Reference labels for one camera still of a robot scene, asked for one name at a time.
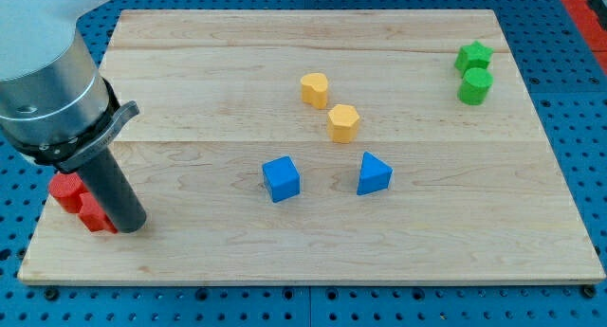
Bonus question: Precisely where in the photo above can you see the red strip at corner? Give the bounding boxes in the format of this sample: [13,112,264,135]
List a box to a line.
[561,0,606,72]

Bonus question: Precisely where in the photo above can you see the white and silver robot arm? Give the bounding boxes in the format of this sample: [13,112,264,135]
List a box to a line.
[1,0,139,173]

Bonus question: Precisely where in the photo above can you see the green star block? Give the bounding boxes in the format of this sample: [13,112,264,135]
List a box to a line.
[454,41,494,76]

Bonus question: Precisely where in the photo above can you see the red cylinder block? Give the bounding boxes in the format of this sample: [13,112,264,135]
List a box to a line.
[48,173,88,213]

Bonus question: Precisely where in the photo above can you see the green cylinder block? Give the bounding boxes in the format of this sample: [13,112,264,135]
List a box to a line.
[457,67,494,105]

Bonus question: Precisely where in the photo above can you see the light wooden board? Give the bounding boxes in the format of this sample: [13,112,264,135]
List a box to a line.
[18,9,605,286]

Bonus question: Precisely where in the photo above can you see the blue cube block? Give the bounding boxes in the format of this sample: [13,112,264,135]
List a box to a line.
[262,155,301,203]

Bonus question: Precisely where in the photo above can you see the blue triangle block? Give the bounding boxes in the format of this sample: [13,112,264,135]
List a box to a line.
[357,152,393,195]

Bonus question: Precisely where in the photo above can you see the yellow hexagon block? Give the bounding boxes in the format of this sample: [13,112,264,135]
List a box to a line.
[326,104,360,143]

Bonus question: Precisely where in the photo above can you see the yellow heart block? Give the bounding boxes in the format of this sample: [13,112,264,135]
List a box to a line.
[300,73,328,109]

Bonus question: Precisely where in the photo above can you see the red star block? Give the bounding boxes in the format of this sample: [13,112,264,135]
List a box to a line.
[78,192,118,233]

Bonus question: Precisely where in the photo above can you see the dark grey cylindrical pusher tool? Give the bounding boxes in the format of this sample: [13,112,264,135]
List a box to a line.
[77,149,147,233]

